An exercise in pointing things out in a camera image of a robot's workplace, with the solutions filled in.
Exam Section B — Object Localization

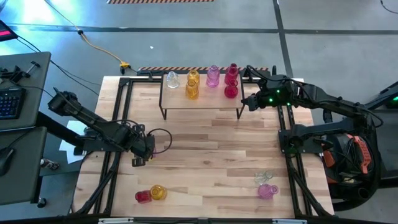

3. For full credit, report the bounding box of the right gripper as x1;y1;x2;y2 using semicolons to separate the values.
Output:
244;79;295;112

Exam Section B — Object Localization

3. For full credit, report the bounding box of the round red glass vase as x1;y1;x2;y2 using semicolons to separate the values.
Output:
224;80;239;100

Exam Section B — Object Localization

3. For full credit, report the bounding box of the tall red glass vase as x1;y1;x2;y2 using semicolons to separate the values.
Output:
224;63;239;85

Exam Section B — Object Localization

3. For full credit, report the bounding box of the tall pink glass vase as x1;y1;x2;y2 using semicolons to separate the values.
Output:
206;64;221;88

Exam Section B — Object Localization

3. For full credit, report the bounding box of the yellow ribbed glass vase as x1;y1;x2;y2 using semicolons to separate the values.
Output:
185;80;200;101
187;69;201;84

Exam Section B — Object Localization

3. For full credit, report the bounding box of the clear bulbous glass vase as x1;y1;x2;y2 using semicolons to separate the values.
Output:
165;71;180;90

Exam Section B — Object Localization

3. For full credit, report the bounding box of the pink ribbed flared vase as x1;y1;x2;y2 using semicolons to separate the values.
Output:
257;183;279;200

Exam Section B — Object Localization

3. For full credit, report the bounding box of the wide yellow glass vase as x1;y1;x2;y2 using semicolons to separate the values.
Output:
149;184;168;201

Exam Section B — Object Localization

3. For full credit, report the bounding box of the squat red glass vase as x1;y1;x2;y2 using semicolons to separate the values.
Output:
134;190;152;205

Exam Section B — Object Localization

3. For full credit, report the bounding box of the white paper sheet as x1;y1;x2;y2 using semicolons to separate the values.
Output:
58;120;94;165

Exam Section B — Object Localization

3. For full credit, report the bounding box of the small clear glass vase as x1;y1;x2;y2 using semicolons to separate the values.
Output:
254;170;274;184

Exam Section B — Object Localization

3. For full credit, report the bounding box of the small dark bottle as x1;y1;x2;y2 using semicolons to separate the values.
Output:
39;157;60;171

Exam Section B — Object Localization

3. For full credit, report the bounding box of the black and orange machine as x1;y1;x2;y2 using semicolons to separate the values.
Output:
322;130;374;200

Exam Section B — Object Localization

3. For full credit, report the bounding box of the grey desk with mouse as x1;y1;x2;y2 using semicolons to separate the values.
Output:
0;126;48;206

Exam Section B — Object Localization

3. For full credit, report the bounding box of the grey desk with keyboard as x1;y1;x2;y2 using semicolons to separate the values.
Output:
0;51;52;132

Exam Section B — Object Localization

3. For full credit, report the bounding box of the black stand with green light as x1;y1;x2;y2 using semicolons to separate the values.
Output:
362;80;398;110

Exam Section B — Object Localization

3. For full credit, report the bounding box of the black computer mouse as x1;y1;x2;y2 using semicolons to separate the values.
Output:
0;147;16;177

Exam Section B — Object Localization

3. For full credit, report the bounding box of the backlit black keyboard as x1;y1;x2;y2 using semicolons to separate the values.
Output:
0;88;27;121

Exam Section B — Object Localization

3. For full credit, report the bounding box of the black desk clamp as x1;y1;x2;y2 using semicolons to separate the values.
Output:
0;60;41;84

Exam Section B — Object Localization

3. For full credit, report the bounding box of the black device with red screen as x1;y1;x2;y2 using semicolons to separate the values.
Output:
0;19;19;42

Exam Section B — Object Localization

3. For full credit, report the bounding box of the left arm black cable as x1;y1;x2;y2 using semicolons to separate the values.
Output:
111;119;174;155

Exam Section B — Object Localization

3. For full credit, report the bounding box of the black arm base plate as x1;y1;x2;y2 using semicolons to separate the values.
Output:
279;129;325;156
82;129;129;153

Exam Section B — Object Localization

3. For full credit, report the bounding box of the wooden shelf with black frame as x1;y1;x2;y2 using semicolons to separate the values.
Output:
159;72;246;121

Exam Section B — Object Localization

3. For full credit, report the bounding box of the black aluminium table frame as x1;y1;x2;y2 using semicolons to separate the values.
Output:
70;75;335;224

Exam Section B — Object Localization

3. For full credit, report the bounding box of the hazard striped cable cover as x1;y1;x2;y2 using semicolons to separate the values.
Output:
137;66;271;78

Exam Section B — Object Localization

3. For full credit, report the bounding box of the silver table edge bracket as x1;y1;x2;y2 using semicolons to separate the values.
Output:
272;218;308;224
98;217;135;224

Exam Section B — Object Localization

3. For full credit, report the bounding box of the yellow extension cable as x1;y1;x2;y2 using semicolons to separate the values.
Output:
43;0;131;70

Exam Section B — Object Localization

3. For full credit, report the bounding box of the black corrugated hose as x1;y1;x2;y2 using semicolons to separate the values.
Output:
322;99;382;212

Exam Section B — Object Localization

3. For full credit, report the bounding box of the black floor cable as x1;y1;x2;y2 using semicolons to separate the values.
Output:
379;0;398;15

